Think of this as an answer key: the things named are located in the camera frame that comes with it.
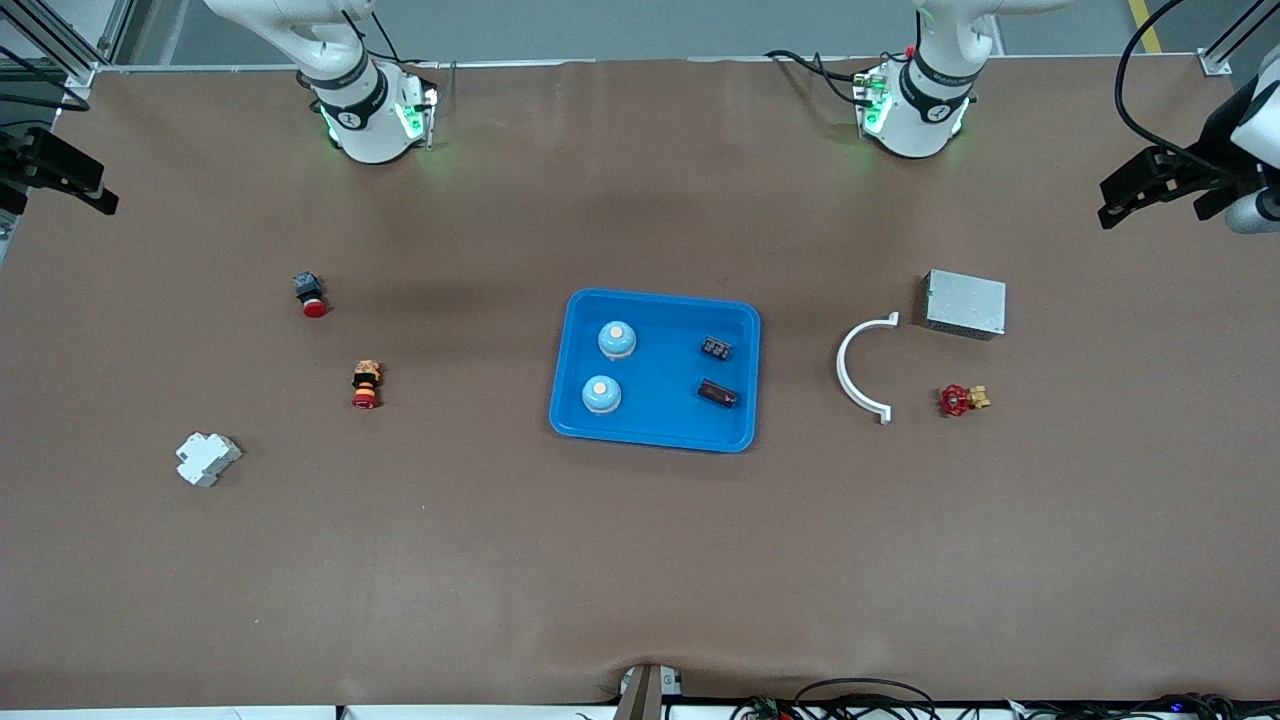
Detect aluminium frame profile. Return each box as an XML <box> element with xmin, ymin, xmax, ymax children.
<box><xmin>1198</xmin><ymin>0</ymin><xmax>1280</xmax><ymax>77</ymax></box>
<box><xmin>0</xmin><ymin>0</ymin><xmax>136</xmax><ymax>101</ymax></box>

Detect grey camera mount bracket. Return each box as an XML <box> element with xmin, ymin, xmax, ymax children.
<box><xmin>612</xmin><ymin>663</ymin><xmax>684</xmax><ymax>720</ymax></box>

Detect black looped cable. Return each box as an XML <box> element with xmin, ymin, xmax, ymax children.
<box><xmin>793</xmin><ymin>677</ymin><xmax>938</xmax><ymax>720</ymax></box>

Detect white curved pipe clamp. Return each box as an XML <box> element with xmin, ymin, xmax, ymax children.
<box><xmin>835</xmin><ymin>311</ymin><xmax>901</xmax><ymax>426</ymax></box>

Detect blue plastic tray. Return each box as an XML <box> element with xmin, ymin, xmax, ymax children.
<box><xmin>548</xmin><ymin>288</ymin><xmax>763</xmax><ymax>454</ymax></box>

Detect black left base cable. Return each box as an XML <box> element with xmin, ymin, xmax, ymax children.
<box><xmin>765</xmin><ymin>48</ymin><xmax>873</xmax><ymax>107</ymax></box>

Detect white circuit breaker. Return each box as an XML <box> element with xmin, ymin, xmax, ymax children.
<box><xmin>175</xmin><ymin>431</ymin><xmax>243</xmax><ymax>488</ymax></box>

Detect red handwheel brass valve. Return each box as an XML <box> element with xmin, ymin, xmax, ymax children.
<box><xmin>938</xmin><ymin>383</ymin><xmax>992</xmax><ymax>418</ymax></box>

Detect grey metal box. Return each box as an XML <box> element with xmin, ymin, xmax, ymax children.
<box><xmin>922</xmin><ymin>268</ymin><xmax>1008</xmax><ymax>342</ymax></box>

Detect brown table cover mat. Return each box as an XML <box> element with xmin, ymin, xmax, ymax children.
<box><xmin>0</xmin><ymin>55</ymin><xmax>1280</xmax><ymax>709</ymax></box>

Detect black cable bundle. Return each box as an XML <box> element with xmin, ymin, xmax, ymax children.
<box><xmin>1010</xmin><ymin>692</ymin><xmax>1280</xmax><ymax>720</ymax></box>

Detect black right base cable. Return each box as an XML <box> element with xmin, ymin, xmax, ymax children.
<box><xmin>340</xmin><ymin>8</ymin><xmax>441</xmax><ymax>71</ymax></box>

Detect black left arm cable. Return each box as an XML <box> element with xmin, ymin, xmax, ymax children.
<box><xmin>1113</xmin><ymin>0</ymin><xmax>1219</xmax><ymax>169</ymax></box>

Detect black base cable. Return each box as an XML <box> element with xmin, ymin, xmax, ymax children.
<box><xmin>765</xmin><ymin>48</ymin><xmax>873</xmax><ymax>107</ymax></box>
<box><xmin>340</xmin><ymin>8</ymin><xmax>441</xmax><ymax>71</ymax></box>

